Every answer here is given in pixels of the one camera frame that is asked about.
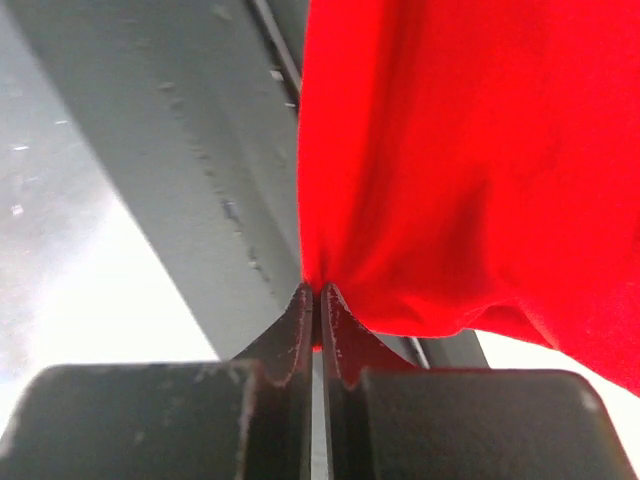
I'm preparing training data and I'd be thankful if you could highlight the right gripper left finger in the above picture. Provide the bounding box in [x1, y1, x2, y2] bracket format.
[1, 284, 313, 479]

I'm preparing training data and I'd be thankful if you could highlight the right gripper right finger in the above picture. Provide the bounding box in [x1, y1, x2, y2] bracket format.
[319, 284, 635, 479]

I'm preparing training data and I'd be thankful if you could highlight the red t shirt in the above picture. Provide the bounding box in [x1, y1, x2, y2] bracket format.
[298, 1, 639, 392]

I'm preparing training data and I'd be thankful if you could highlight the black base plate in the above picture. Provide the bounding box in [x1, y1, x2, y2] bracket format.
[7, 1, 308, 358]

